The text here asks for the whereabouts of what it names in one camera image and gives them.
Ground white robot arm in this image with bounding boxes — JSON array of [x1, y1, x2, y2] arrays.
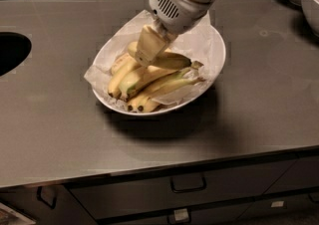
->
[[134, 0, 215, 67]]

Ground yellow banana middle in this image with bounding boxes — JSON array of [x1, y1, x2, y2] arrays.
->
[[119, 66, 175, 102]]

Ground white paper liner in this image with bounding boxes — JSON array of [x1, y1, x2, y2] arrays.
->
[[84, 9, 213, 110]]

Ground lower drawer with label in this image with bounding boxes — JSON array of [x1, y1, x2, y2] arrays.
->
[[98, 203, 250, 225]]

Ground left cabinet door handle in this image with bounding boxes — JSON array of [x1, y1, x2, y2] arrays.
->
[[36, 186, 57, 209]]

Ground white oval bowl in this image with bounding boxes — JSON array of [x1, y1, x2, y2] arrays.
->
[[92, 14, 227, 117]]

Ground yellow banana front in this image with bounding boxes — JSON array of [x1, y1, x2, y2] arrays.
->
[[138, 77, 204, 113]]

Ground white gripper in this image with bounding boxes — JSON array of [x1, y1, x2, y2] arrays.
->
[[135, 0, 210, 67]]

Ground middle drawer with handle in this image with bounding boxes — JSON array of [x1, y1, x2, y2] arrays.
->
[[71, 160, 293, 219]]

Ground curved yellow banana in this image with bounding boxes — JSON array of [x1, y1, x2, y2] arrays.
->
[[128, 42, 191, 70]]

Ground right drawer front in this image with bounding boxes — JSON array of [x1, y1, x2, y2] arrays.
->
[[266, 156, 319, 194]]

